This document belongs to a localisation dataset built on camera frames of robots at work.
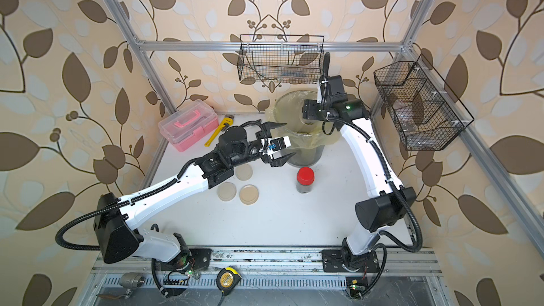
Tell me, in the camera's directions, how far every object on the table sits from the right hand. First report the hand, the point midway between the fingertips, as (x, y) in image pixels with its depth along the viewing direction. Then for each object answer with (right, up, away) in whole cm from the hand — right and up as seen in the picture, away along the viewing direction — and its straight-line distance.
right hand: (313, 110), depth 77 cm
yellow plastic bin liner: (-9, +3, +16) cm, 19 cm away
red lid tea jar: (-2, -28, +6) cm, 29 cm away
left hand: (-11, -8, -11) cm, 18 cm away
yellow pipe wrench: (-41, -1, +38) cm, 56 cm away
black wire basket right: (+39, -1, -4) cm, 40 cm away
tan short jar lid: (-26, -35, +14) cm, 46 cm away
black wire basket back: (-7, +26, +19) cm, 33 cm away
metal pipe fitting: (-60, -57, -10) cm, 83 cm away
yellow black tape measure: (-29, -56, -9) cm, 64 cm away
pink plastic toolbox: (-58, -4, +26) cm, 63 cm away
